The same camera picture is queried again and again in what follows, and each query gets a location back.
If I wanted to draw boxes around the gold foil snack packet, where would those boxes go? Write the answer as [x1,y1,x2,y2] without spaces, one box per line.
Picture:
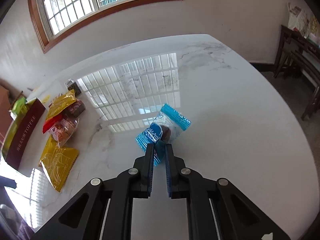
[46,89,76,120]

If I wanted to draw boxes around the green box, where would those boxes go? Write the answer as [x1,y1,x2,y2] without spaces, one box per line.
[9,96,28,119]

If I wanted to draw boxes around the newspaper bundle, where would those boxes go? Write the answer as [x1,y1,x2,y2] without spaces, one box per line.
[287,2,310,37]

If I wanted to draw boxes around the dark wooden side table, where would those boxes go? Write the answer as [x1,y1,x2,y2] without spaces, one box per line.
[273,25,319,120]

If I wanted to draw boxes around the clear bag orange snacks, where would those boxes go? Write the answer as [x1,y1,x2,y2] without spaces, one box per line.
[48,118,79,148]

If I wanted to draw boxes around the gold Wan Li Yuan packet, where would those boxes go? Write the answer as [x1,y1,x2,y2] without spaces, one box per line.
[38,135,79,192]

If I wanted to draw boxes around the blue cookie snack packet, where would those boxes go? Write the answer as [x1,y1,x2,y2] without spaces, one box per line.
[136,103,191,166]

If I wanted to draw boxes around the red snack packet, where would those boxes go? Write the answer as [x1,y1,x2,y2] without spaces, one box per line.
[42,113,63,134]

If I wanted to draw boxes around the dark red toffee tin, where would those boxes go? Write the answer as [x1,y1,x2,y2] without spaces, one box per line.
[1,98,46,171]

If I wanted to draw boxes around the black sesame bar packet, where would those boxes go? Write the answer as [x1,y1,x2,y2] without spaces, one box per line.
[65,79,81,96]

